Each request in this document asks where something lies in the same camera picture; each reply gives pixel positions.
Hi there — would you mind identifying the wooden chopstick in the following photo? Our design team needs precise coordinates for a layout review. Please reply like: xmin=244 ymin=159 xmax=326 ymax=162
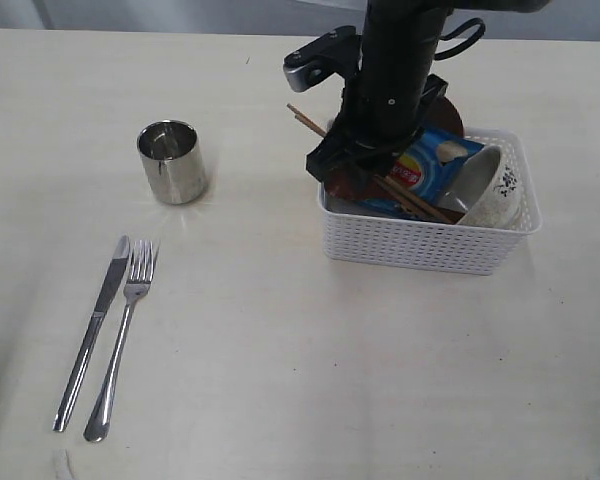
xmin=286 ymin=103 xmax=456 ymax=224
xmin=293 ymin=113 xmax=454 ymax=224

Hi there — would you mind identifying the stainless steel knife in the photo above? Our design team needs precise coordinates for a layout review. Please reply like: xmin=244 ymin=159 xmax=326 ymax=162
xmin=52 ymin=235 xmax=130 ymax=433

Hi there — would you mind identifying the white ceramic patterned bowl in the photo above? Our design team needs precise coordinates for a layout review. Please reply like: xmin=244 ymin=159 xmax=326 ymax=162
xmin=437 ymin=146 xmax=522 ymax=229

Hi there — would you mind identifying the stainless steel fork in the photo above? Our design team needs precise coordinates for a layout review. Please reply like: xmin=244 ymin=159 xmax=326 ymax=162
xmin=83 ymin=240 xmax=156 ymax=443

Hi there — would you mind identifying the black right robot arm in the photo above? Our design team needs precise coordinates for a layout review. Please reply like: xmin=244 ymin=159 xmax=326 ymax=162
xmin=284 ymin=1 xmax=546 ymax=182

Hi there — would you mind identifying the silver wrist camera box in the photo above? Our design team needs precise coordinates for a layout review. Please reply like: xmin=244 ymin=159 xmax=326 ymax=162
xmin=283 ymin=26 xmax=361 ymax=93

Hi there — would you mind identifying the white perforated plastic basket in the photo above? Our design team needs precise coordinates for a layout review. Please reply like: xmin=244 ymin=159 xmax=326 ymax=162
xmin=318 ymin=127 xmax=542 ymax=275

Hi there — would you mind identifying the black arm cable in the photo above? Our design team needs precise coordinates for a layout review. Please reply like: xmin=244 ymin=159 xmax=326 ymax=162
xmin=432 ymin=17 xmax=486 ymax=61

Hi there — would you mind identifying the blue chips bag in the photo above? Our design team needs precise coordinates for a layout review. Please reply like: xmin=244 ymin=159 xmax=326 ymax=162
xmin=389 ymin=127 xmax=485 ymax=205

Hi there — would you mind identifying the brown round plate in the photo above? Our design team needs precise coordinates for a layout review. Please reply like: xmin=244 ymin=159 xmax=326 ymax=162
xmin=324 ymin=99 xmax=464 ymax=202

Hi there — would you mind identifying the stainless steel cup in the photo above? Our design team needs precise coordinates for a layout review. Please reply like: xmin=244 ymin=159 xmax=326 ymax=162
xmin=136 ymin=120 xmax=208 ymax=205

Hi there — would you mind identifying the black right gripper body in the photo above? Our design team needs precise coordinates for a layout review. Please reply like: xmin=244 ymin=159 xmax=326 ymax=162
xmin=306 ymin=74 xmax=448 ymax=187

